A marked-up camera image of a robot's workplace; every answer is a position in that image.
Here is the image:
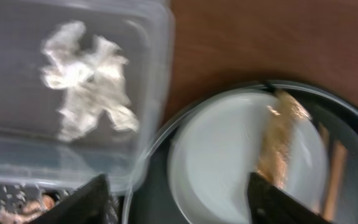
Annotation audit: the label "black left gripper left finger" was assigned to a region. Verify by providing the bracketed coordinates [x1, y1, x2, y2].
[30, 174, 109, 224]

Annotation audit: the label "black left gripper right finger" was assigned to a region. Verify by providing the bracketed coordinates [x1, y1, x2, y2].
[247, 172, 331, 224]

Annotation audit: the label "grey plate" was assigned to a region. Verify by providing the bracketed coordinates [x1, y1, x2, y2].
[168, 90, 328, 223]

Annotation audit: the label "gold snack wrapper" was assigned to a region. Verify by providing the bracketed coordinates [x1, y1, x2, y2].
[256, 90, 311, 189]

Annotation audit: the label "white tissue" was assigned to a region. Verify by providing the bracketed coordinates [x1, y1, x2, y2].
[40, 21, 140, 142]

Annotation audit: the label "food scraps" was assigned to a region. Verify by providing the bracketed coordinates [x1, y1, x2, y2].
[0, 194, 56, 224]

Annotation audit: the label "clear plastic bin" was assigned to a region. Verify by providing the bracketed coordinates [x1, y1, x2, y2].
[0, 1, 174, 194]

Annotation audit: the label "black rectangular tray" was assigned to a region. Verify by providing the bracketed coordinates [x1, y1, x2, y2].
[0, 184, 74, 214]

